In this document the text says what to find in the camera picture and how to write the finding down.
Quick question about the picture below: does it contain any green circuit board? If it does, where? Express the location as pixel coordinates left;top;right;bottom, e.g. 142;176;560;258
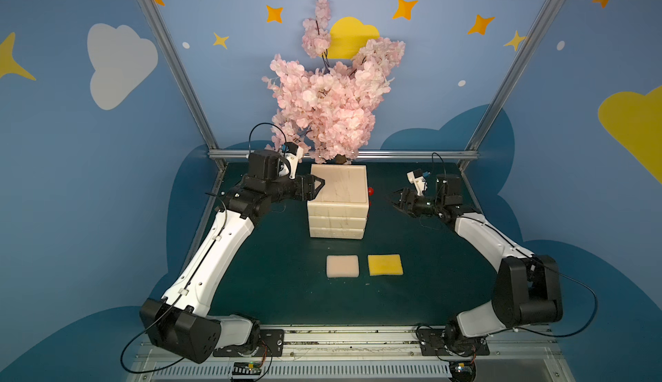
231;361;262;379

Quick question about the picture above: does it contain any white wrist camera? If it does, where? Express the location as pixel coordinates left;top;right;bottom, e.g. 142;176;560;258
406;169;429;197
280;142;304;180

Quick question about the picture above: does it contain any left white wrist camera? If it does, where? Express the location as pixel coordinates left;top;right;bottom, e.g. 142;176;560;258
280;142;304;180

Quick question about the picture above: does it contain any left aluminium frame post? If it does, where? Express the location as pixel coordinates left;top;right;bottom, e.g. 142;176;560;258
137;0;218;149

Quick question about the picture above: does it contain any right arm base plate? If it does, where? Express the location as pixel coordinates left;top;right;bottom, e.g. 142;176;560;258
414;326;490;358

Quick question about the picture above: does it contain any rear aluminium frame bar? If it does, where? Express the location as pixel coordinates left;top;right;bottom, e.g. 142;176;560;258
208;149;479;161

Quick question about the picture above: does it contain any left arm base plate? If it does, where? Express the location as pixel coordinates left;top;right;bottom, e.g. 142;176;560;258
212;329;284;358

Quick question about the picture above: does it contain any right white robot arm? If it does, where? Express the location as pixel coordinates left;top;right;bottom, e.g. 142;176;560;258
393;169;565;357

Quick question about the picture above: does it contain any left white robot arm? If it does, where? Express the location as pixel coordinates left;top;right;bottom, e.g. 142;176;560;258
139;141;325;364

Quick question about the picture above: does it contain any white three-drawer cabinet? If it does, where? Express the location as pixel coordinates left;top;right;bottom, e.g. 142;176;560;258
307;164;369;240

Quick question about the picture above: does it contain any pink sponge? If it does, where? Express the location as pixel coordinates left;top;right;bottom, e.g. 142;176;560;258
326;255;360;279

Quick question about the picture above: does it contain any pink cherry blossom tree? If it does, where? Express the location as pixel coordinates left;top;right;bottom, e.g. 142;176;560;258
265;0;406;163

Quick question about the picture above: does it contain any aluminium mounting rail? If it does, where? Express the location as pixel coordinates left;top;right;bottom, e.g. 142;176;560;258
125;325;575;381

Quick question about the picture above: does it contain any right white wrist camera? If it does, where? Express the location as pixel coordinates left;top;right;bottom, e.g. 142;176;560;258
406;169;429;197

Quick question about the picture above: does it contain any right aluminium frame post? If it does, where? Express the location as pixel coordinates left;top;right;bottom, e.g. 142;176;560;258
465;0;566;154

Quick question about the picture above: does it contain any yellow sponge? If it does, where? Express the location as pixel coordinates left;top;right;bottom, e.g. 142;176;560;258
367;254;403;276

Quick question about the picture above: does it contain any aluminium frame post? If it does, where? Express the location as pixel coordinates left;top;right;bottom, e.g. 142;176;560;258
137;0;218;149
465;0;566;154

